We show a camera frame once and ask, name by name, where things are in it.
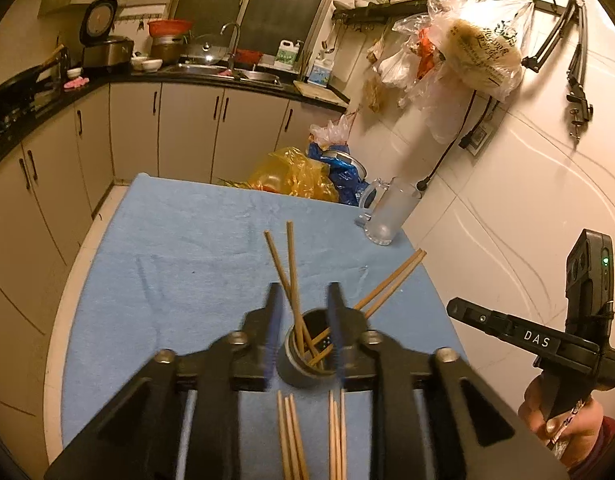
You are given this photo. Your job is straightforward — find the wooden chopstick six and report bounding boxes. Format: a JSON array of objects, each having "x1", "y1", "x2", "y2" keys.
[{"x1": 339, "y1": 389, "x2": 347, "y2": 480}]

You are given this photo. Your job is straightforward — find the wooden chopstick four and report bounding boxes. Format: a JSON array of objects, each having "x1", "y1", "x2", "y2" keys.
[{"x1": 328, "y1": 390, "x2": 337, "y2": 480}]

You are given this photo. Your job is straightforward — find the wooden chopstick seven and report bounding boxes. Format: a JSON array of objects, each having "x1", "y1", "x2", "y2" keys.
[{"x1": 306, "y1": 263, "x2": 420, "y2": 367}]

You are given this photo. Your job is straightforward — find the wooden chopstick five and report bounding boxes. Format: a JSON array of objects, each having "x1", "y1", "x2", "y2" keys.
[{"x1": 333, "y1": 400, "x2": 342, "y2": 480}]

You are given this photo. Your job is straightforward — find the wooden chopstick eight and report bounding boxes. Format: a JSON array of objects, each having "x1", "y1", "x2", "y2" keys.
[{"x1": 309, "y1": 248, "x2": 425, "y2": 348}]

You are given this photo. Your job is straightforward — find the wooden chopstick nine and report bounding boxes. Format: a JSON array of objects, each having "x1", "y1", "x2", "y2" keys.
[{"x1": 264, "y1": 231, "x2": 317, "y2": 356}]

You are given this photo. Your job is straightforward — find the wooden chopstick one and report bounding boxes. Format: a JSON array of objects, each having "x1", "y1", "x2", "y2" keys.
[{"x1": 276, "y1": 390, "x2": 292, "y2": 480}]

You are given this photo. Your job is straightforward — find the wooden chopstick two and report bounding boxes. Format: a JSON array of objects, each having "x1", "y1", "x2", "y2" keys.
[{"x1": 284, "y1": 396, "x2": 301, "y2": 480}]

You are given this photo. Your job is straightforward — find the wooden chopstick three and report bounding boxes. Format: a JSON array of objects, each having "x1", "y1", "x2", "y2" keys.
[{"x1": 288, "y1": 394, "x2": 309, "y2": 480}]

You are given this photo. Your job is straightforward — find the wooden chopstick ten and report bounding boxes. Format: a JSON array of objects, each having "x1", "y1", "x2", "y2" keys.
[{"x1": 286, "y1": 221, "x2": 304, "y2": 358}]

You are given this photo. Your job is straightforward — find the right hand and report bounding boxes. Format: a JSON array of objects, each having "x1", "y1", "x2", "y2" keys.
[{"x1": 518, "y1": 376, "x2": 605, "y2": 471}]

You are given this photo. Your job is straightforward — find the black utensil holder cup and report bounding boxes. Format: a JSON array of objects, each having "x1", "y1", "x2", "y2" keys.
[{"x1": 276, "y1": 309, "x2": 336, "y2": 389}]

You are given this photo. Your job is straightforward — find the blue towel mat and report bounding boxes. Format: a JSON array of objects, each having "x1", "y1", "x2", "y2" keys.
[{"x1": 61, "y1": 174, "x2": 466, "y2": 479}]

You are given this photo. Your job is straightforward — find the frosted glass mug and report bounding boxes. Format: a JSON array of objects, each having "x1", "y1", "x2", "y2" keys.
[{"x1": 356, "y1": 177, "x2": 421, "y2": 246}]

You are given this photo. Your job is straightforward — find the blue plastic bag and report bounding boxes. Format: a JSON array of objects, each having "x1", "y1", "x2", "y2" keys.
[{"x1": 307, "y1": 142, "x2": 368, "y2": 206}]

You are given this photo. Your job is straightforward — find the yellow plastic bag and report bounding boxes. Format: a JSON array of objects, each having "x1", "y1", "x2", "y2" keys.
[{"x1": 219, "y1": 148, "x2": 339, "y2": 203}]

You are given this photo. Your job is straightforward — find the wooden cutting board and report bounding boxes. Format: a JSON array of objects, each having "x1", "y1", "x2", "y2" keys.
[{"x1": 294, "y1": 80, "x2": 347, "y2": 107}]

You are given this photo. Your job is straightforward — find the white detergent bottle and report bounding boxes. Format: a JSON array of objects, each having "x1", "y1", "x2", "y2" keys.
[{"x1": 273, "y1": 39, "x2": 302, "y2": 72}]

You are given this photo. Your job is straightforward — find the glass pot lid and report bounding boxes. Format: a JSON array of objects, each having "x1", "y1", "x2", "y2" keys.
[{"x1": 182, "y1": 34, "x2": 227, "y2": 65}]

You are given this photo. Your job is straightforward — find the steel pot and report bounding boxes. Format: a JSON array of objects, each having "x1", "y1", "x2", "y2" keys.
[{"x1": 150, "y1": 35, "x2": 185, "y2": 65}]

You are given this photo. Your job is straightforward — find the sink faucet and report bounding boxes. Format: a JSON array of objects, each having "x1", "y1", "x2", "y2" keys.
[{"x1": 220, "y1": 22, "x2": 242, "y2": 70}]

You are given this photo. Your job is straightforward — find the hanging bag of flatbread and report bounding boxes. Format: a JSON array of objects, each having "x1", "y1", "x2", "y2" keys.
[{"x1": 428, "y1": 0, "x2": 534, "y2": 102}]

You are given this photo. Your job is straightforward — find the rice cooker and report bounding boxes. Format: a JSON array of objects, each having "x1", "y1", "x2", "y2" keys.
[{"x1": 79, "y1": 0, "x2": 134, "y2": 70}]

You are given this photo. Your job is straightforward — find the red basin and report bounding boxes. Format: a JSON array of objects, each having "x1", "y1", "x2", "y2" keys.
[{"x1": 148, "y1": 18, "x2": 193, "y2": 38}]

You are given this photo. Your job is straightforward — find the black frying pan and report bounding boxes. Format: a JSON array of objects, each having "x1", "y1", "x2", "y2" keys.
[{"x1": 0, "y1": 44, "x2": 68, "y2": 107}]

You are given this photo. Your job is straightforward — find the black power cable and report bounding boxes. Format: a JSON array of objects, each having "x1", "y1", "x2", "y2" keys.
[{"x1": 416, "y1": 89, "x2": 494, "y2": 192}]

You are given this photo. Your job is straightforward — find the wall hook rack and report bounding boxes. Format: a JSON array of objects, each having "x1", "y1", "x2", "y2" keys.
[{"x1": 331, "y1": 0, "x2": 567, "y2": 26}]

